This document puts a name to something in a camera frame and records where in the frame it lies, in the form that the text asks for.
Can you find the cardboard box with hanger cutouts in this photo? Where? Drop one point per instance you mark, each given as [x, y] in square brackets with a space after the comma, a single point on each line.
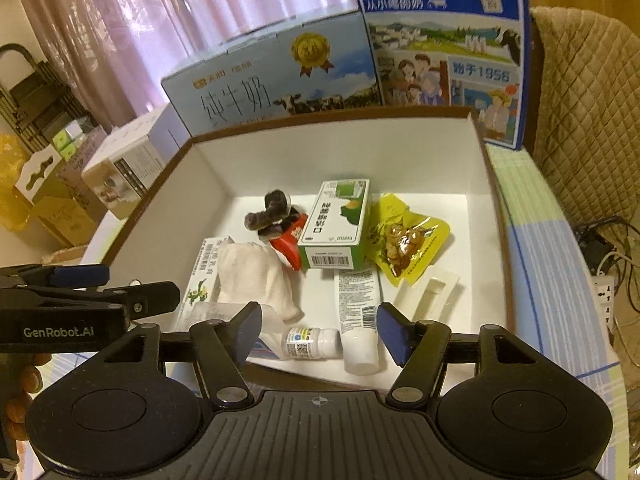
[55, 210]

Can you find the white medicine box yellow flowers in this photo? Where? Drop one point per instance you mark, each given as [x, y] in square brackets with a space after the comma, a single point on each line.
[200, 280]

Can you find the pink curtain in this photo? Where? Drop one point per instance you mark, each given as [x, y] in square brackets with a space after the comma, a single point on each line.
[175, 0]

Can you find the yellow plastic bag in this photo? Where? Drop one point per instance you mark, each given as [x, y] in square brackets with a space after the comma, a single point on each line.
[12, 185]

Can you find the small white product box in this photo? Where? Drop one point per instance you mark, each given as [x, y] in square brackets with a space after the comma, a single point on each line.
[125, 175]

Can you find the brown cardboard box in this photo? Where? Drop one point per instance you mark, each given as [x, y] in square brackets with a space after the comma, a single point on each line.
[350, 155]

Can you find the person's left hand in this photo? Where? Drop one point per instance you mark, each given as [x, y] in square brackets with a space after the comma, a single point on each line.
[27, 380]

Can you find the dark brown scrunchie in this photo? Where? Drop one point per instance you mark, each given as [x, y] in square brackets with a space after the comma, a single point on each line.
[272, 205]

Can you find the green medicine box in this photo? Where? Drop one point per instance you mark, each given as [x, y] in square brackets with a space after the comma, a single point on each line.
[335, 225]

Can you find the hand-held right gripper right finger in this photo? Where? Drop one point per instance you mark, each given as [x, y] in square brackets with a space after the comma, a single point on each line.
[392, 332]

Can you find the white cloth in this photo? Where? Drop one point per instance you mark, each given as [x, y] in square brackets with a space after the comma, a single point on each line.
[255, 275]

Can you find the checked tablecloth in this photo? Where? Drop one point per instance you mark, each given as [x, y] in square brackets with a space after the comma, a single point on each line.
[540, 270]

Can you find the red candy packet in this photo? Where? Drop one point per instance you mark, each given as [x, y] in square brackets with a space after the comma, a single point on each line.
[290, 242]

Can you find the white plastic vial tray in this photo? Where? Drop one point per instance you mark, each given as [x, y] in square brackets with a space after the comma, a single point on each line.
[430, 290]

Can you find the small white bottle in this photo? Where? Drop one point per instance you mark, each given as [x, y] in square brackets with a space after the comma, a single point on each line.
[310, 342]

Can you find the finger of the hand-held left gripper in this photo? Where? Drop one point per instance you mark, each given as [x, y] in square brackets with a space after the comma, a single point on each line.
[150, 297]
[82, 275]

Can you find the black folding step ladder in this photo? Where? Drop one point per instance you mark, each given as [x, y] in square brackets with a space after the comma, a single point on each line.
[30, 90]

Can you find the yellow snack packet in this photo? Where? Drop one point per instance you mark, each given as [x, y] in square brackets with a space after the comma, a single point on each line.
[392, 212]

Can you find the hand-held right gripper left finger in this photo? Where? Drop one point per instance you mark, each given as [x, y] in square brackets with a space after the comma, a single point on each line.
[247, 330]

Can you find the chair with quilted beige cover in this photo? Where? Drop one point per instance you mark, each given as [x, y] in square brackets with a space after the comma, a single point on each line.
[585, 110]

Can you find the white tube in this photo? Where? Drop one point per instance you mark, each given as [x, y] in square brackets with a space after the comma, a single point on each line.
[357, 310]

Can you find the light blue milk carton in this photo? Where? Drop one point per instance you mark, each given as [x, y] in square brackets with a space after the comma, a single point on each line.
[250, 75]

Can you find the green tissue packs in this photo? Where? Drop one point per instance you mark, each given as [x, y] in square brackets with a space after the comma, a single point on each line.
[67, 137]

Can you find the dark blue milk carton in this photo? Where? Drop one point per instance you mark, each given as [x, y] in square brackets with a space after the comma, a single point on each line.
[440, 60]

